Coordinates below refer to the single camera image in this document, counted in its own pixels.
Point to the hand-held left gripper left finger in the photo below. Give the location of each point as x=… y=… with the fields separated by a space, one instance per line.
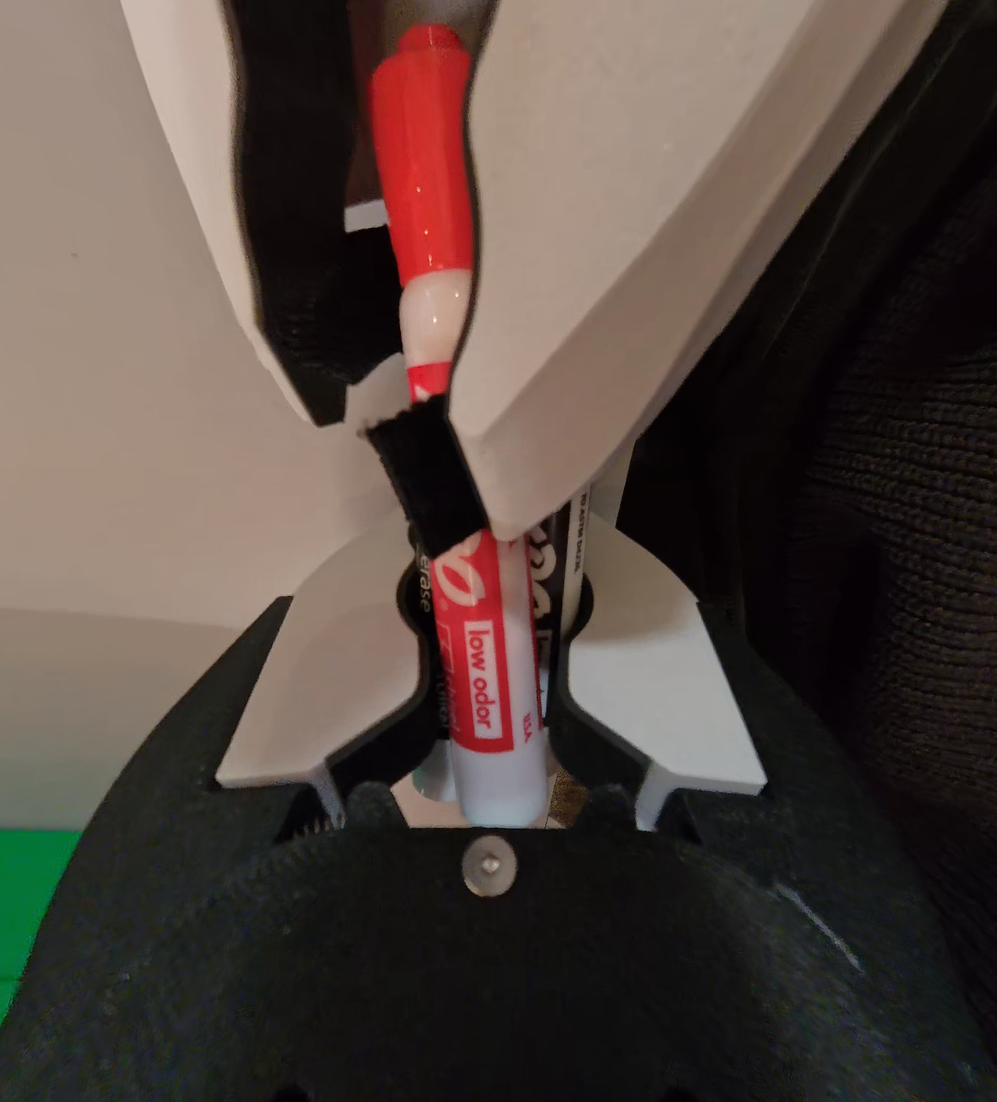
x=317 y=671

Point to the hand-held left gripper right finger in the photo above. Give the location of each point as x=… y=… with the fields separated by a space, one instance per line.
x=662 y=689

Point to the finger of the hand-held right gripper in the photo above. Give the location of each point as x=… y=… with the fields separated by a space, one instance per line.
x=653 y=215
x=197 y=172

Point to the black dry erase marker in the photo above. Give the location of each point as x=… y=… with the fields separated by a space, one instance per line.
x=429 y=585
x=567 y=560

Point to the red dry erase marker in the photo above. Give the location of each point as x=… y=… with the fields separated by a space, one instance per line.
x=429 y=172

